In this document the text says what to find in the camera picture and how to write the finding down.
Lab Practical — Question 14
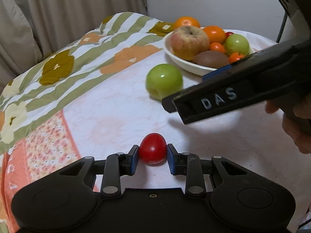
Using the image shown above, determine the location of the large green apple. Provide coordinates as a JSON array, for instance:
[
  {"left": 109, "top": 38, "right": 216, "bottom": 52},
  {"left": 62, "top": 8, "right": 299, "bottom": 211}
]
[{"left": 224, "top": 34, "right": 250, "bottom": 55}]

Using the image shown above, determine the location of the person's right hand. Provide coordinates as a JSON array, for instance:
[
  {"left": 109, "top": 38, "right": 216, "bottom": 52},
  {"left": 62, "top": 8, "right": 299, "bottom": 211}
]
[{"left": 265, "top": 99, "right": 311, "bottom": 155}]

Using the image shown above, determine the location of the large orange in bowl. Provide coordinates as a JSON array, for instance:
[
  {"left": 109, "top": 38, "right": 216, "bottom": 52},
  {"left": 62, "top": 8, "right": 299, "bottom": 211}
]
[{"left": 203, "top": 25, "right": 227, "bottom": 44}]

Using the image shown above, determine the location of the black cable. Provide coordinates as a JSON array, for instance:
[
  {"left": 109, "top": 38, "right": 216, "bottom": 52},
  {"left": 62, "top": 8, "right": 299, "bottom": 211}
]
[{"left": 275, "top": 11, "right": 288, "bottom": 44}]

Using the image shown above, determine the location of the cream cartoon duck bowl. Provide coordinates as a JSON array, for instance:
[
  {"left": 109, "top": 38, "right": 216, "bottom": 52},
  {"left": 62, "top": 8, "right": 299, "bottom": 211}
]
[{"left": 163, "top": 27, "right": 256, "bottom": 77}]

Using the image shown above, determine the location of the red cherry tomato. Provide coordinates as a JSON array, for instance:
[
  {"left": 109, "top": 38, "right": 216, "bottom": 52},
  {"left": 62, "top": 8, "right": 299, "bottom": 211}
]
[
  {"left": 139, "top": 133, "right": 167, "bottom": 165},
  {"left": 226, "top": 32, "right": 234, "bottom": 38}
]

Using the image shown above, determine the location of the tiny orange kumquat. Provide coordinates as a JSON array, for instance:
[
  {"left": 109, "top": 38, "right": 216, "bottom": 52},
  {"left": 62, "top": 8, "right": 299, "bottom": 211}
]
[{"left": 228, "top": 52, "right": 245, "bottom": 64}]

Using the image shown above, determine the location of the striped floral quilt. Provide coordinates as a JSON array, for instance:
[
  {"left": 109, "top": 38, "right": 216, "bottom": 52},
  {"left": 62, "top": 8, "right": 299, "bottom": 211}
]
[{"left": 1, "top": 12, "right": 173, "bottom": 153}]

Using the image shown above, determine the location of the large yellow-red apple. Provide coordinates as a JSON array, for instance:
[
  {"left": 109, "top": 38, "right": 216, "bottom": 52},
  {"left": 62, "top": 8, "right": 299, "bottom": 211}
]
[{"left": 170, "top": 26, "right": 210, "bottom": 61}]

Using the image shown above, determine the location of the brown kiwi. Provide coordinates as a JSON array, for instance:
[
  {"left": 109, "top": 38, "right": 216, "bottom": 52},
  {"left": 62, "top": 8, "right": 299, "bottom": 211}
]
[{"left": 192, "top": 50, "right": 229, "bottom": 69}]

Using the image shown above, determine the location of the beige curtain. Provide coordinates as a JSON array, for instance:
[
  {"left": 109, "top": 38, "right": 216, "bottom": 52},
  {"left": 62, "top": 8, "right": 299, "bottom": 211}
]
[{"left": 1, "top": 0, "right": 147, "bottom": 88}]

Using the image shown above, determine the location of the orange mandarin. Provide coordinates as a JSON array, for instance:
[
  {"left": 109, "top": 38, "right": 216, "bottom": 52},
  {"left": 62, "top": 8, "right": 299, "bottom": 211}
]
[{"left": 173, "top": 16, "right": 200, "bottom": 29}]

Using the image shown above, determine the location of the small green apple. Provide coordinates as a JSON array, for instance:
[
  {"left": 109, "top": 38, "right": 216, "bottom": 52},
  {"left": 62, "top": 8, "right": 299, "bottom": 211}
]
[{"left": 145, "top": 64, "right": 183, "bottom": 100}]

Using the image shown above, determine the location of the small mandarin in bowl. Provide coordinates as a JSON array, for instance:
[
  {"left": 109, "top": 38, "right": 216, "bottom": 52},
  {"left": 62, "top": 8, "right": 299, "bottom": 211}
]
[{"left": 209, "top": 42, "right": 226, "bottom": 55}]

